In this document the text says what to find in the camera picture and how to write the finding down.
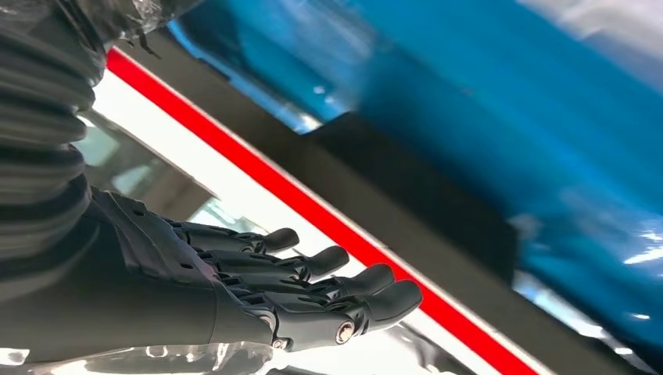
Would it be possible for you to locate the blue metal shelf rack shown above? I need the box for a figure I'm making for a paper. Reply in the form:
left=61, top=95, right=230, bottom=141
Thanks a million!
left=165, top=0, right=663, bottom=363

